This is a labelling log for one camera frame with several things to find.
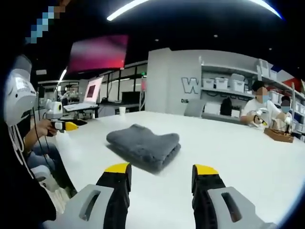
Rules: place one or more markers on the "grey towel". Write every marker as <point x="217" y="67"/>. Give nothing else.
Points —
<point x="145" y="145"/>

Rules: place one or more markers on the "black flat object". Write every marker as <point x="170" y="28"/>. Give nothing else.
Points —
<point x="81" y="122"/>

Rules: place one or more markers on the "white open laptop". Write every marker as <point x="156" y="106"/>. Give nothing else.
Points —
<point x="88" y="95"/>

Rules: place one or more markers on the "person's left hand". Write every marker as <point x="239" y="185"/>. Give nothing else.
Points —
<point x="44" y="127"/>

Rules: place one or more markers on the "white chest-worn device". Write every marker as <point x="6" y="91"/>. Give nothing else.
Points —
<point x="19" y="90"/>

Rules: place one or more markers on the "person's blue jeans legs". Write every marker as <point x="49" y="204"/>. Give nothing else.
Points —
<point x="51" y="162"/>

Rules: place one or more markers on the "white paper cup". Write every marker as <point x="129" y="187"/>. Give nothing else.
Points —
<point x="122" y="111"/>

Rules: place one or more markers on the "white shoe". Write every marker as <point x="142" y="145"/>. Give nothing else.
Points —
<point x="45" y="179"/>

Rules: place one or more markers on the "hanging pink screen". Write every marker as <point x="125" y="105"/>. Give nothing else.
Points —
<point x="98" y="52"/>

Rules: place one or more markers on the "person's black top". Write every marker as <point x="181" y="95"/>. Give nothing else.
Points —
<point x="21" y="198"/>

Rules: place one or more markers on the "wooden tray box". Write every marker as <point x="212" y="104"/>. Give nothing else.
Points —
<point x="277" y="136"/>

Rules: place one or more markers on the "white box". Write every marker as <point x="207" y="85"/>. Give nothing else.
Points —
<point x="212" y="108"/>

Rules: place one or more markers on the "black backpack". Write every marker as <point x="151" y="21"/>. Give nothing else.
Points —
<point x="226" y="107"/>

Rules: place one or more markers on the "grey chair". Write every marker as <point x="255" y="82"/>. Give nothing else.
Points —
<point x="194" y="108"/>

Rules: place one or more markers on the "grey shelf unit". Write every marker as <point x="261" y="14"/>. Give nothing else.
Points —
<point x="228" y="91"/>

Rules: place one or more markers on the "ceiling light strip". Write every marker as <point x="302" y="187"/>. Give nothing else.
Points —
<point x="124" y="9"/>

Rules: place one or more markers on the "row of white storage boxes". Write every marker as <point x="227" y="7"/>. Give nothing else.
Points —
<point x="234" y="83"/>

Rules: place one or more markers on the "red panel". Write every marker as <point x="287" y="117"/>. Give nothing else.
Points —
<point x="291" y="83"/>

